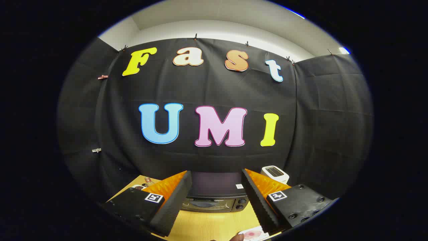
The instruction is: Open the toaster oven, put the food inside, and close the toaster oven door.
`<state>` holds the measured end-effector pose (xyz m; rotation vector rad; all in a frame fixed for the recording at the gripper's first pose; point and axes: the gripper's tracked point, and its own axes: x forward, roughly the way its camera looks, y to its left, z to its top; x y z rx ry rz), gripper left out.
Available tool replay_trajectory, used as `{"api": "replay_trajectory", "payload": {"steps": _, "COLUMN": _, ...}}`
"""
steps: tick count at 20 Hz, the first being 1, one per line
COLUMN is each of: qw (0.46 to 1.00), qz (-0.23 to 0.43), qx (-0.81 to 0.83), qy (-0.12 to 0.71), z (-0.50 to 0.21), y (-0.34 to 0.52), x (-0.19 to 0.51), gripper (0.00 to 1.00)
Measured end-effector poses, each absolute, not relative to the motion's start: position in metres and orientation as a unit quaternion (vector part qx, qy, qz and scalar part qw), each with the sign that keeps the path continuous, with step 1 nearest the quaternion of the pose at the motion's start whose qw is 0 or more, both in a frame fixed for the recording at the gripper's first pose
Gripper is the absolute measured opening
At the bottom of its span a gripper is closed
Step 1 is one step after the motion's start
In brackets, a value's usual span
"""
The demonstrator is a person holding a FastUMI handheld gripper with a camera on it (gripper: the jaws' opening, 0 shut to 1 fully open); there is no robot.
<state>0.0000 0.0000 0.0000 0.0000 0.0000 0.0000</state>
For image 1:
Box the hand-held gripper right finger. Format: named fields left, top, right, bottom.
left=241, top=168, right=335, bottom=235

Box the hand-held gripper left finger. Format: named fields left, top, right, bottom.
left=102, top=171, right=193, bottom=237

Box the pink round meat slice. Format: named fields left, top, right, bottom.
left=243, top=229, right=262, bottom=240

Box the white square plate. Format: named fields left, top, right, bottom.
left=238, top=226, right=270, bottom=241

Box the black toaster oven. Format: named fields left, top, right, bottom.
left=182, top=172, right=250, bottom=213

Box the white bread toaster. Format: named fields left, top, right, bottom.
left=261, top=165, right=290, bottom=185

